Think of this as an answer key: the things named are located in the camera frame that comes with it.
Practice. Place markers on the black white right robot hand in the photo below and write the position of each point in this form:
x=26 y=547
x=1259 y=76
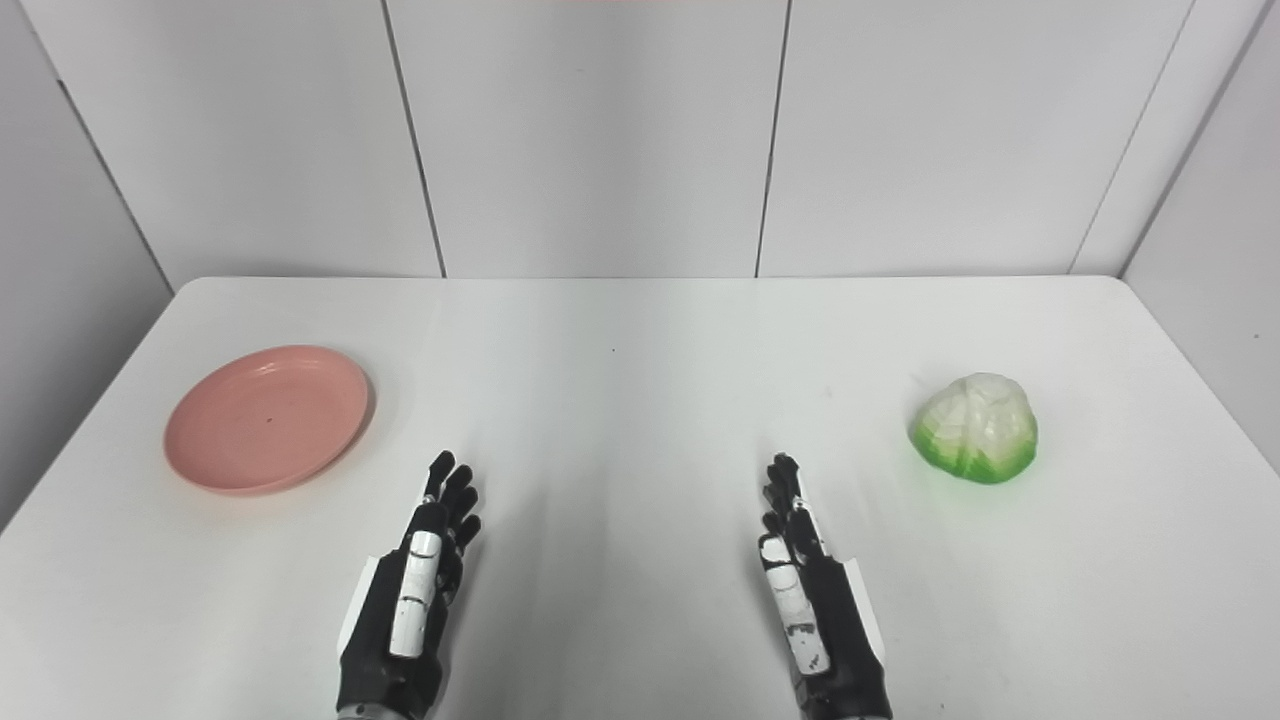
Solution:
x=840 y=640

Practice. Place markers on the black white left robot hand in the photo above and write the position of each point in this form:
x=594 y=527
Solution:
x=385 y=620

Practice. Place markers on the pink round plate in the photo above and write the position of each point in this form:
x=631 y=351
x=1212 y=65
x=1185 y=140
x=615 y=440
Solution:
x=265 y=420

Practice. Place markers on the green white toy cabbage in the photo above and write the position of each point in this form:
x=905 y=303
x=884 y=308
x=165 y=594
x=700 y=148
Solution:
x=975 y=430

